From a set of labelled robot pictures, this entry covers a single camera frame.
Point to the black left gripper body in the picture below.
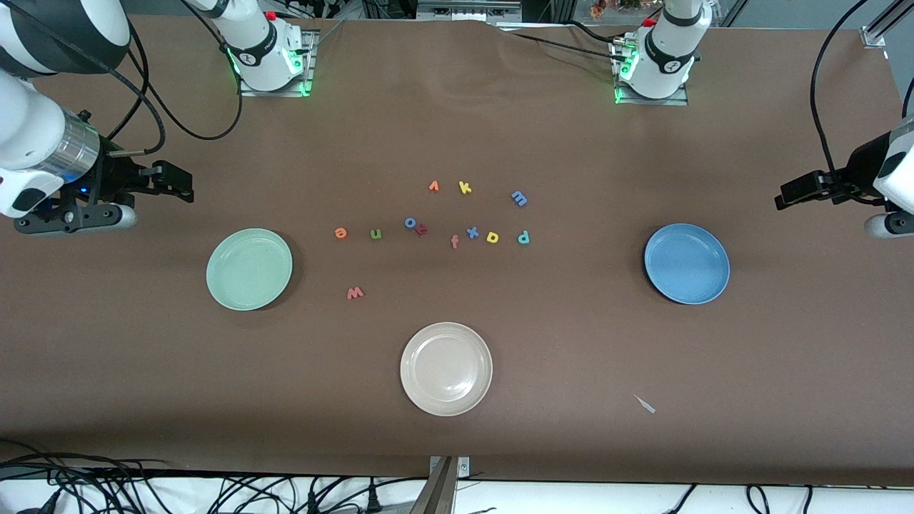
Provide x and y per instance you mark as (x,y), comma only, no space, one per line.
(859,170)

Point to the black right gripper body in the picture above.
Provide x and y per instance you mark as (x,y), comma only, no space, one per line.
(107,175)

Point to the pink foam letter w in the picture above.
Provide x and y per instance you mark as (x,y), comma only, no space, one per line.
(355,294)

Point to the blue foam letter m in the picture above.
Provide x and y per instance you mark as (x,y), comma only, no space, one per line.
(519,198)

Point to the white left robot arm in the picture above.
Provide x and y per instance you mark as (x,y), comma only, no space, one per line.
(668,50)

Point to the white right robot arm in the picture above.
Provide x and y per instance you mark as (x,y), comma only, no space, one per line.
(28,135)

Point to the green plate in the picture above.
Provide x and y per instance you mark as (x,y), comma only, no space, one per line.
(248,269)

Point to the blue plate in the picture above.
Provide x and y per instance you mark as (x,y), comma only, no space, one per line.
(687,263)

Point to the small grey tape scrap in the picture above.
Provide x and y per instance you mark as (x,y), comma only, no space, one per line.
(645,404)

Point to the small orange object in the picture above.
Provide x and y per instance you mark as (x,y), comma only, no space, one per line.
(598,8)

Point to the beige plate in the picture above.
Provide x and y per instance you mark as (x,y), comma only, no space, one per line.
(446,369)

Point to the grey metal box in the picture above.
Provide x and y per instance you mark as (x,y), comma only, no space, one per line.
(468,8)

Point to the black power plug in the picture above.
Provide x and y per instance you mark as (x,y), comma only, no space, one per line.
(372,500)
(312,502)

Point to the aluminium frame profile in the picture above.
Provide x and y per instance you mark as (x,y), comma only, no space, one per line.
(877,32)

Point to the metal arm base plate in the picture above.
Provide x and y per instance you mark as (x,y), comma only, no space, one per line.
(653,102)
(309,68)

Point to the grey camera pole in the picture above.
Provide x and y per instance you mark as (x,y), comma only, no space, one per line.
(435,492)

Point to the silver table edge bracket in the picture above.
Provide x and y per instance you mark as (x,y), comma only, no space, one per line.
(464,467)

